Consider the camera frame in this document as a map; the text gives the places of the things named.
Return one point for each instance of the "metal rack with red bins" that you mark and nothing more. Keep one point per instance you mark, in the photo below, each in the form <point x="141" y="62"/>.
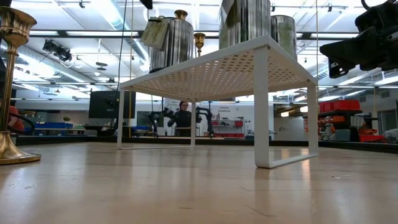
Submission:
<point x="237" y="124"/>
<point x="340" y="105"/>

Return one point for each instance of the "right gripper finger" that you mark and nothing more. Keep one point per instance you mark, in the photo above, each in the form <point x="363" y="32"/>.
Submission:
<point x="357" y="59"/>
<point x="356" y="42"/>

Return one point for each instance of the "person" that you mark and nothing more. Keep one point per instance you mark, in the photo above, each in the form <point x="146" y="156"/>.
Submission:
<point x="17" y="119"/>
<point x="183" y="118"/>

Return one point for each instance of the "black aluminium rig frame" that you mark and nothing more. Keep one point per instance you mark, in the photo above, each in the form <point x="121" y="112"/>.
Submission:
<point x="46" y="140"/>

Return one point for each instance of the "black monitor screen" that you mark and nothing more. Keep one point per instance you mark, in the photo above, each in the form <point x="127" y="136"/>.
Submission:
<point x="105" y="102"/>

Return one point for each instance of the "silver scented candle tin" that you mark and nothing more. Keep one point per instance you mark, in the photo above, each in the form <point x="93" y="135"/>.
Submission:
<point x="177" y="46"/>
<point x="284" y="34"/>
<point x="248" y="25"/>

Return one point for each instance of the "black background robot arm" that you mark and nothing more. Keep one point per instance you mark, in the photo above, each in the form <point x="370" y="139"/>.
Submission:
<point x="206" y="118"/>
<point x="158" y="118"/>

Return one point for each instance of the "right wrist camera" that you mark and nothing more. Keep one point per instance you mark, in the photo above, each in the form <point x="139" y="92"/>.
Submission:
<point x="376" y="15"/>

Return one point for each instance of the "white perforated metal shelf riser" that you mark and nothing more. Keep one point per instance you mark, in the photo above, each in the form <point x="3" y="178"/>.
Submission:
<point x="260" y="109"/>

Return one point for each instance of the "blue storage bins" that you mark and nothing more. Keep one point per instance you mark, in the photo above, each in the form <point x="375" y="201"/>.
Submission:
<point x="54" y="125"/>

